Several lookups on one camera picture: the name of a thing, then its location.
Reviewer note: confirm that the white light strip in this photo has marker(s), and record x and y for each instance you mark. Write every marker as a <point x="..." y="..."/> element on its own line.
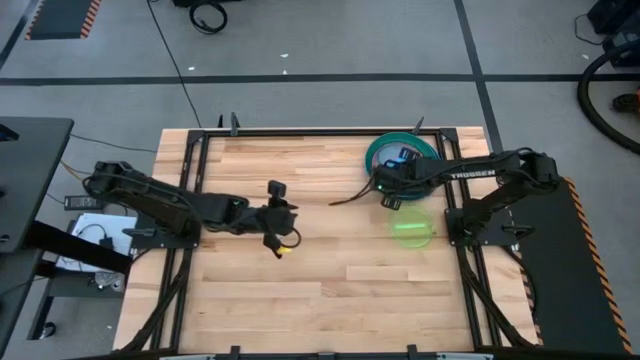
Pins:
<point x="465" y="357"/>
<point x="187" y="357"/>

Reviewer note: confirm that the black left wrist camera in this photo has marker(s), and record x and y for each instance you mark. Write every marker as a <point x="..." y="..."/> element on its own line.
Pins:
<point x="277" y="189"/>

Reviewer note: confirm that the round metal part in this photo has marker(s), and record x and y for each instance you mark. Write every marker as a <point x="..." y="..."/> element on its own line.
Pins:
<point x="107" y="281"/>

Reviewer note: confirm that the transparent teal plastic plate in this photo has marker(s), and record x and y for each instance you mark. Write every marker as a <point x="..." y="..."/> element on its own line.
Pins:
<point x="387" y="150"/>

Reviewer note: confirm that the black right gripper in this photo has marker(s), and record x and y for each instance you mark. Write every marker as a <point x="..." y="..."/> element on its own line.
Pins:
<point x="395" y="177"/>

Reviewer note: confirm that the opaque teal plastic plate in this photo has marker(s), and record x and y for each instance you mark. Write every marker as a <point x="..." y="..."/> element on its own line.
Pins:
<point x="370" y="157"/>

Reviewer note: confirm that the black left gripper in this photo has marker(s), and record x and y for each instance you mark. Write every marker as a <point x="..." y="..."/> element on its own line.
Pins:
<point x="277" y="220"/>

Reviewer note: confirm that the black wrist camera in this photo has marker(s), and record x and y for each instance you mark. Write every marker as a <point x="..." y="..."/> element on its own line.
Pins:
<point x="391" y="202"/>
<point x="277" y="189"/>

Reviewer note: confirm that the black equipment box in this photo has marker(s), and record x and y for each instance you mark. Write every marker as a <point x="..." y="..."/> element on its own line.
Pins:
<point x="622" y="47"/>

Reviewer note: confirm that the black desk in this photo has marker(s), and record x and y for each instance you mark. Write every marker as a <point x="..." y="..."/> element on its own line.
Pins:
<point x="30" y="175"/>

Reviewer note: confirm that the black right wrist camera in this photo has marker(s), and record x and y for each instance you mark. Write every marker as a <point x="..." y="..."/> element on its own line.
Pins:
<point x="391" y="202"/>

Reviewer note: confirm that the black equipment case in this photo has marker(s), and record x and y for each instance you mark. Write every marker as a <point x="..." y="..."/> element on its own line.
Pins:
<point x="617" y="15"/>

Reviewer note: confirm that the large black hazard-striped mat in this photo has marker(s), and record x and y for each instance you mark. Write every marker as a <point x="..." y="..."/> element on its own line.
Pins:
<point x="565" y="280"/>

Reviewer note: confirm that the black power adapter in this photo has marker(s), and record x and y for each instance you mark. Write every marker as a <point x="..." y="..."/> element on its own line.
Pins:
<point x="82" y="202"/>

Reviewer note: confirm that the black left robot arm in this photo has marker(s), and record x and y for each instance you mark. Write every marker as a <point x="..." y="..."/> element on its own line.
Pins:
<point x="165" y="200"/>

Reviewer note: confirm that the black aluminium table frame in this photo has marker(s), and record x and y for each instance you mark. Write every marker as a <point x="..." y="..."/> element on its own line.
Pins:
<point x="300" y="133"/>

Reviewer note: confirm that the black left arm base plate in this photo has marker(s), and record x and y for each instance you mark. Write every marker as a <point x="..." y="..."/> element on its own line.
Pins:
<point x="150" y="242"/>

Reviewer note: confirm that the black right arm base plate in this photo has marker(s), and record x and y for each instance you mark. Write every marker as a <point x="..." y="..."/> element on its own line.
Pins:
<point x="495" y="232"/>

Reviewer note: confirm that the orange and black device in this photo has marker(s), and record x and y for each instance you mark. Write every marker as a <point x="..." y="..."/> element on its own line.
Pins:
<point x="627" y="102"/>

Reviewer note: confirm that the white paper sheet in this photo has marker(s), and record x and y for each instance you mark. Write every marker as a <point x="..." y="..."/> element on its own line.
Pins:
<point x="95" y="230"/>

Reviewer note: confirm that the black caster wheel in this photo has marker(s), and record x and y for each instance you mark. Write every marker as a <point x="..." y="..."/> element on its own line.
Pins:
<point x="48" y="330"/>

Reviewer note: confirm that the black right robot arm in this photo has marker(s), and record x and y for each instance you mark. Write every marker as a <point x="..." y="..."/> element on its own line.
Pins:
<point x="475" y="167"/>

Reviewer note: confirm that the small black hazard-striped mat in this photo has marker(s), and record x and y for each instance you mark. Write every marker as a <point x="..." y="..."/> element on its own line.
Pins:
<point x="60" y="17"/>

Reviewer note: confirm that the black table clamp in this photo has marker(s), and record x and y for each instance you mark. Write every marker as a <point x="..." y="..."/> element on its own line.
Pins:
<point x="418" y="126"/>
<point x="412" y="351"/>
<point x="234" y="351"/>
<point x="234" y="125"/>
<point x="220" y="121"/>

